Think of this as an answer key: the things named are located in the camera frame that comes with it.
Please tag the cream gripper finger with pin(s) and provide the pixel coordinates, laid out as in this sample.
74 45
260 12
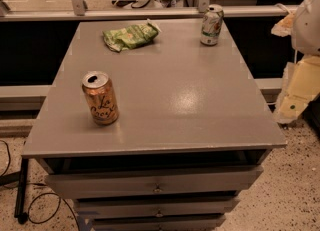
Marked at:
300 86
284 26

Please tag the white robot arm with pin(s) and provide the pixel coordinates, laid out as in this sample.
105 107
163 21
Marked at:
305 33

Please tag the green chip bag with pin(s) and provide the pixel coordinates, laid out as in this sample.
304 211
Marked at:
131 37

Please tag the black metal stand leg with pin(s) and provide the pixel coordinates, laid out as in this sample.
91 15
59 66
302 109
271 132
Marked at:
19 213

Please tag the grey drawer cabinet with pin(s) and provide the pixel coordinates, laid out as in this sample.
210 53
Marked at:
192 132

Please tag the white green soda can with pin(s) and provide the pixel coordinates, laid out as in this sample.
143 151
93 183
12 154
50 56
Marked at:
211 25

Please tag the orange LaCroix can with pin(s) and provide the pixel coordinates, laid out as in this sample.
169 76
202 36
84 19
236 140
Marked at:
100 96

